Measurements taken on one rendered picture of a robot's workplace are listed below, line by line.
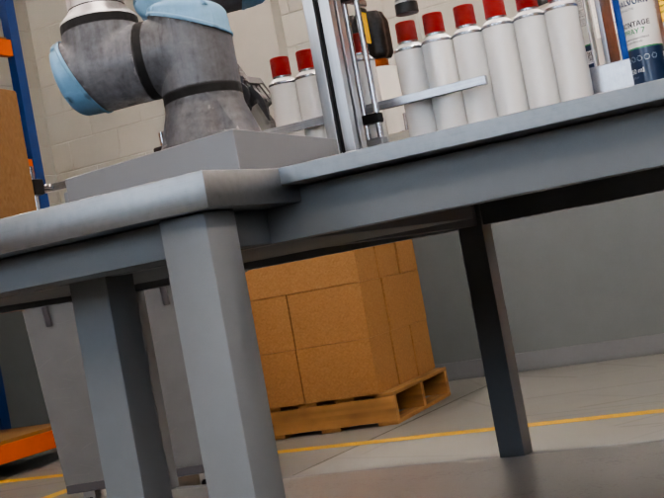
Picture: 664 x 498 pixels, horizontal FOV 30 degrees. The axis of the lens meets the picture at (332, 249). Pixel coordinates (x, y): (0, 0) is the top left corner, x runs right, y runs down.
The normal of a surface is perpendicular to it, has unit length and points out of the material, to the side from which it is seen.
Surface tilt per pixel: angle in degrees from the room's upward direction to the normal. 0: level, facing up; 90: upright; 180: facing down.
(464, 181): 90
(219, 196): 90
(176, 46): 87
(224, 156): 90
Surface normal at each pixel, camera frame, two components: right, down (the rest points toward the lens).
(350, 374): -0.38, 0.05
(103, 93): -0.03, 0.65
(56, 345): -0.15, 0.07
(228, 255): 0.87, -0.17
